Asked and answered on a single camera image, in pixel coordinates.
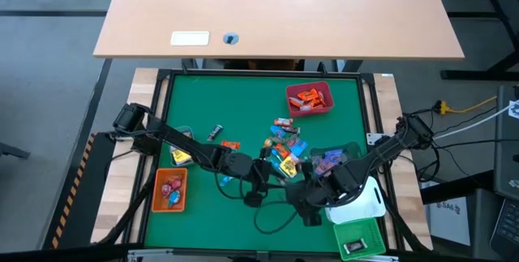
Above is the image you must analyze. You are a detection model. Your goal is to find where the white box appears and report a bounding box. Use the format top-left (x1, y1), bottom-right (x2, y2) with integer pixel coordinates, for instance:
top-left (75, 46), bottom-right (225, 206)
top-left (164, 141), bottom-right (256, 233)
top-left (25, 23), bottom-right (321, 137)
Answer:
top-left (427, 195), bottom-right (472, 247)

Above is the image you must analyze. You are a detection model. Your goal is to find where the light wooden desk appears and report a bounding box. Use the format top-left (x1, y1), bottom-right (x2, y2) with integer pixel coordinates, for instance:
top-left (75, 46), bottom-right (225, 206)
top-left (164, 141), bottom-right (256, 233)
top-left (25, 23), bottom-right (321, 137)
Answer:
top-left (92, 0), bottom-right (465, 60)

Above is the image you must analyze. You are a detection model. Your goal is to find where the dark translucent plastic bin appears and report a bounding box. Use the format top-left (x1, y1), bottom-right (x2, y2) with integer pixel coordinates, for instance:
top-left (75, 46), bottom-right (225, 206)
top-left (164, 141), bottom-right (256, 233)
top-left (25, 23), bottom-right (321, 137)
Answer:
top-left (310, 141), bottom-right (363, 178)

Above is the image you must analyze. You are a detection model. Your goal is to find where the black hazard striped base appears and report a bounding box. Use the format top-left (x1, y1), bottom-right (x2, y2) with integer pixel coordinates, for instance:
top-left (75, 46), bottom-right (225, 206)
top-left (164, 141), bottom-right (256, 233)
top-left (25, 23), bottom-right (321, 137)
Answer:
top-left (41, 131), bottom-right (117, 251)

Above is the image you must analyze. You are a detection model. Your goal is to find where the green table mat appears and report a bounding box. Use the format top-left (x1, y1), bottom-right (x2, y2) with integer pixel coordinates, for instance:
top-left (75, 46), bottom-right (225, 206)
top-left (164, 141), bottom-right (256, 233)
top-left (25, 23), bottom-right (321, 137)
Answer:
top-left (144, 74), bottom-right (372, 254)

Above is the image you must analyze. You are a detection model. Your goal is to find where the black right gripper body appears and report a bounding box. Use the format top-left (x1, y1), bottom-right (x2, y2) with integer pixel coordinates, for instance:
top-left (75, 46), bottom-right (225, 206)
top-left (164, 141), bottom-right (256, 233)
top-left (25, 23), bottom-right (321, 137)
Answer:
top-left (299, 162), bottom-right (354, 228)

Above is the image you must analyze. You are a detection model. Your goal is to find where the black computer case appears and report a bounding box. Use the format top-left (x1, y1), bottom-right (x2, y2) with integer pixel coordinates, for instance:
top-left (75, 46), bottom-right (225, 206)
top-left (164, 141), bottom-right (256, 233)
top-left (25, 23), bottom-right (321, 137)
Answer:
top-left (493, 84), bottom-right (519, 203)

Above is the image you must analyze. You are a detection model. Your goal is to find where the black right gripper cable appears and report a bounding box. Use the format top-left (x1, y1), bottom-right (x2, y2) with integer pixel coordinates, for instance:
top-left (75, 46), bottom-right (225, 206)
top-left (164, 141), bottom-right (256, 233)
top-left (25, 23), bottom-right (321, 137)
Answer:
top-left (253, 200), bottom-right (300, 235)

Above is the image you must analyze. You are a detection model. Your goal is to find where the black keyboard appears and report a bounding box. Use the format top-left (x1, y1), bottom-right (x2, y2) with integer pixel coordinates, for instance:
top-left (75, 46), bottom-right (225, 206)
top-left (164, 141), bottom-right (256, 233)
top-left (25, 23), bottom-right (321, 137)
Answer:
top-left (489, 198), bottom-right (519, 262)

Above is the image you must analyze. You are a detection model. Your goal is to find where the yellow cable with plug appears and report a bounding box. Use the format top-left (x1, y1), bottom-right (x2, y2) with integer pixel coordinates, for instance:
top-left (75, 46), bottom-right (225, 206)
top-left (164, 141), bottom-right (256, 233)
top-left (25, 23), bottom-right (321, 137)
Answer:
top-left (435, 95), bottom-right (499, 116)

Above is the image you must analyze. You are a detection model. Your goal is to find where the black desk leg frame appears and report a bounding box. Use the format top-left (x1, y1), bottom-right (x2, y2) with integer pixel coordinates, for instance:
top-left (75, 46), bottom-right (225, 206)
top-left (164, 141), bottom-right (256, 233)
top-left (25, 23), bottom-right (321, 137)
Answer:
top-left (429, 0), bottom-right (519, 83)

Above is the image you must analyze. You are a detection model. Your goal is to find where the white cable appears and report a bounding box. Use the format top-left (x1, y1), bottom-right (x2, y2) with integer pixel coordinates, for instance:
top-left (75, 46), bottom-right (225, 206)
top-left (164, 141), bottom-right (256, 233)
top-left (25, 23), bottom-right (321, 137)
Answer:
top-left (432, 105), bottom-right (513, 140)

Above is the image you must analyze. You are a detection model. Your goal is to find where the green plastic basket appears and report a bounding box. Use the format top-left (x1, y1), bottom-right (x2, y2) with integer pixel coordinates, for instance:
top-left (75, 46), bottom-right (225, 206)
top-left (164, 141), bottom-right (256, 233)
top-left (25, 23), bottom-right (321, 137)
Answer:
top-left (332, 217), bottom-right (387, 262)

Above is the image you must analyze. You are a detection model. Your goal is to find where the silver aluminium bar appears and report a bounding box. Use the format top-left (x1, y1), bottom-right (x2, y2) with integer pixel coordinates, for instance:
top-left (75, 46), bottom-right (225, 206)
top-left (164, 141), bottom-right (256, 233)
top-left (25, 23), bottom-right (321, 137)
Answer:
top-left (127, 247), bottom-right (401, 262)

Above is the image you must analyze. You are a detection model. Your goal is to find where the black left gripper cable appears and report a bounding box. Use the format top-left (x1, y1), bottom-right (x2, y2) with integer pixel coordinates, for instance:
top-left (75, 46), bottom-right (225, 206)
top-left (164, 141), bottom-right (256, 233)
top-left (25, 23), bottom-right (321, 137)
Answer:
top-left (213, 171), bottom-right (246, 201)

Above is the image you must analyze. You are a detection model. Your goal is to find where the black power cable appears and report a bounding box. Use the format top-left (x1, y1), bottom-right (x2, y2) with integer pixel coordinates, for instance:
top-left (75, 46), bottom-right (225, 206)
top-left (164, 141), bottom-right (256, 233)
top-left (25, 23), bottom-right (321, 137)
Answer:
top-left (433, 138), bottom-right (519, 152)

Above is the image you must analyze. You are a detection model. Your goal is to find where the orange plastic bin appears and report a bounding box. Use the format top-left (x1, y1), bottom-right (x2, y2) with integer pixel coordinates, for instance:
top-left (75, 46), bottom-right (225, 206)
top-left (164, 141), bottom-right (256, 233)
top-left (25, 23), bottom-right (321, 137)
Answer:
top-left (152, 167), bottom-right (190, 214)

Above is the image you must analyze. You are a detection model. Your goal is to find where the black table frame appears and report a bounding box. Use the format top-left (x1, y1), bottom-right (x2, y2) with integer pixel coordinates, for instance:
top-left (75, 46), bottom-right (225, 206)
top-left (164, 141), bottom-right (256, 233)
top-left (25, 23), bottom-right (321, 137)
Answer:
top-left (135, 67), bottom-right (392, 255)

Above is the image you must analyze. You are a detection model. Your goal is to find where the clear teal plastic bin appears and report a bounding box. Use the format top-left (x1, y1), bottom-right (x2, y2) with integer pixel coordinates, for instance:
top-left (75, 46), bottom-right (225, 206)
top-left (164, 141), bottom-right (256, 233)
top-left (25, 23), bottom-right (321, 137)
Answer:
top-left (168, 126), bottom-right (196, 169)

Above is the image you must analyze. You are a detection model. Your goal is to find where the red plastic bin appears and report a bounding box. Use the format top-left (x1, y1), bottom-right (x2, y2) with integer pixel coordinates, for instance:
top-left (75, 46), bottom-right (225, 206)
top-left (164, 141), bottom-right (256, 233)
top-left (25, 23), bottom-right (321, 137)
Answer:
top-left (285, 80), bottom-right (336, 118)

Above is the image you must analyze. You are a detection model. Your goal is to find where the white plastic bin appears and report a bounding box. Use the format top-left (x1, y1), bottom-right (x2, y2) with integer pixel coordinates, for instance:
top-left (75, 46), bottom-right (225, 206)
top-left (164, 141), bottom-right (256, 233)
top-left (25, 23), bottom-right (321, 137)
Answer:
top-left (324, 176), bottom-right (388, 225)

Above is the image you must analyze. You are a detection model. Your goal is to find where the grey chair leg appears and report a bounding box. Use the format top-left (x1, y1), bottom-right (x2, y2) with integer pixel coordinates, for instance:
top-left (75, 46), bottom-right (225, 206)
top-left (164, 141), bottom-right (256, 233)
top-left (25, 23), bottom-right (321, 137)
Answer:
top-left (0, 141), bottom-right (32, 161)

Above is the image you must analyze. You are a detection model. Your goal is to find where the yellow sour candy packet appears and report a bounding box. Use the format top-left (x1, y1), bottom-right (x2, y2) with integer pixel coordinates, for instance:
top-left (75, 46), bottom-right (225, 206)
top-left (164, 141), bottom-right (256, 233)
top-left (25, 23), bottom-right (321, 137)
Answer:
top-left (279, 156), bottom-right (300, 178)
top-left (172, 148), bottom-right (192, 166)

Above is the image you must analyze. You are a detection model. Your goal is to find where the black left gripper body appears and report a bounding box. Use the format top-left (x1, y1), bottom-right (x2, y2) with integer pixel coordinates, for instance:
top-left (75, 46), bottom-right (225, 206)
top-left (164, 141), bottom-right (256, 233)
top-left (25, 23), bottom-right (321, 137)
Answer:
top-left (221, 147), bottom-right (274, 208)

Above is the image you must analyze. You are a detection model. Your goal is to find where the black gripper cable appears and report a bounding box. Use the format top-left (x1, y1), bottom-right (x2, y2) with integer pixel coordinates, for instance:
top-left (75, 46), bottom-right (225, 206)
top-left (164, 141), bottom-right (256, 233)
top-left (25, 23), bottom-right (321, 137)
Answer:
top-left (213, 171), bottom-right (246, 201)
top-left (253, 200), bottom-right (300, 235)

